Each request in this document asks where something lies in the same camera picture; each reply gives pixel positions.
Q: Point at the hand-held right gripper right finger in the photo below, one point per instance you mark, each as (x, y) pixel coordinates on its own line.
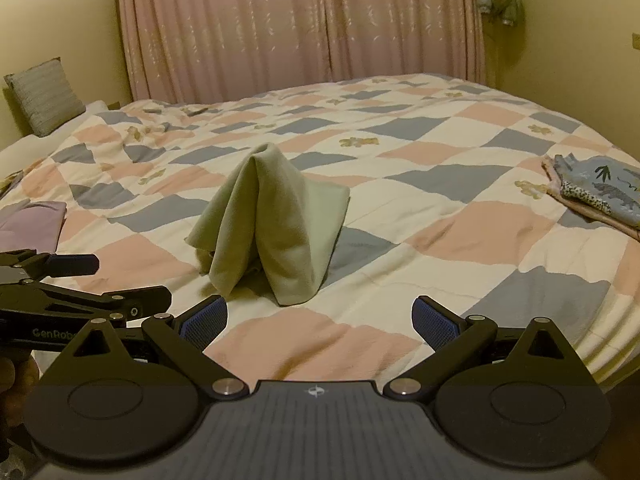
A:
(436, 325)

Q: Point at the pink curtain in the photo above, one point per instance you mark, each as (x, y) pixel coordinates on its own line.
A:
(300, 20)

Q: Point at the checkered patchwork quilt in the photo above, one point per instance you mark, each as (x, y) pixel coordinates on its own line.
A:
(400, 185)

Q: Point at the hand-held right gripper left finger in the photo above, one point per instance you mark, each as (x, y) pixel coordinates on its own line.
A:
(205, 324)

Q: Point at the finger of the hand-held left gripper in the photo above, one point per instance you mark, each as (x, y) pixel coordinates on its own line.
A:
(145, 300)
(75, 264)

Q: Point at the blue printed folded garment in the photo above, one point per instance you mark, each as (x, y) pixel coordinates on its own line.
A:
(605, 185)

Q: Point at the white pillow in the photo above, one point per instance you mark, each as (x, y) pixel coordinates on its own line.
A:
(55, 135)

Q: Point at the pink folded garment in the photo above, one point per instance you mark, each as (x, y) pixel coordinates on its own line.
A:
(570, 202)

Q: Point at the purple folded garment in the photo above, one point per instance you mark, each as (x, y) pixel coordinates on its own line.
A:
(30, 225)

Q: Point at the grey cushion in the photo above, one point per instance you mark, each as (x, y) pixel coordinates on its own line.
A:
(45, 95)

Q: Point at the light green garment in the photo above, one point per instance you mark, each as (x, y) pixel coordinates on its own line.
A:
(270, 220)

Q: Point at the person's left hand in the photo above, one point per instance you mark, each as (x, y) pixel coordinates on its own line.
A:
(17, 385)

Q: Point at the wall socket plate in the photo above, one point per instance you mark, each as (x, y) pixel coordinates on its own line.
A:
(636, 41)

